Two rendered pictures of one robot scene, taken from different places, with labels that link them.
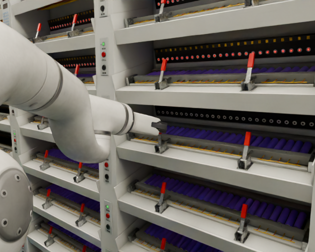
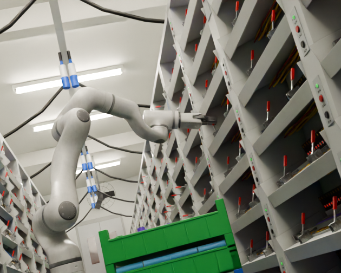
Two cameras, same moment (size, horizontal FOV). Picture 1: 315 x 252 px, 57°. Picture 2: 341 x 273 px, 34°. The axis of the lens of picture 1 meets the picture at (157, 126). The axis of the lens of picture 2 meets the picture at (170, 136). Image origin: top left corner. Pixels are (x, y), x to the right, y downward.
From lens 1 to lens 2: 2.03 m
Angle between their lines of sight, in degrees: 47
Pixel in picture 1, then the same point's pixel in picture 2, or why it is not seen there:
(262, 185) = (230, 120)
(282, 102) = (218, 72)
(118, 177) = (216, 170)
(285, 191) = (233, 116)
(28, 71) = (97, 96)
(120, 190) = (219, 180)
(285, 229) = not seen: hidden behind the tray
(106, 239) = not seen: hidden behind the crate
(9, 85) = (91, 100)
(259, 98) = (215, 76)
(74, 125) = (132, 118)
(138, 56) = not seen: hidden behind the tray
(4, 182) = (79, 110)
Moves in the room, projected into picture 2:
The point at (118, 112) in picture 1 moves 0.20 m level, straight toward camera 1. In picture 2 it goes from (166, 114) to (138, 109)
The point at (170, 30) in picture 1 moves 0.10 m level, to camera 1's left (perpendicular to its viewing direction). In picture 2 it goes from (197, 63) to (182, 72)
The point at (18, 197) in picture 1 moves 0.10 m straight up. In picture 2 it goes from (83, 114) to (78, 90)
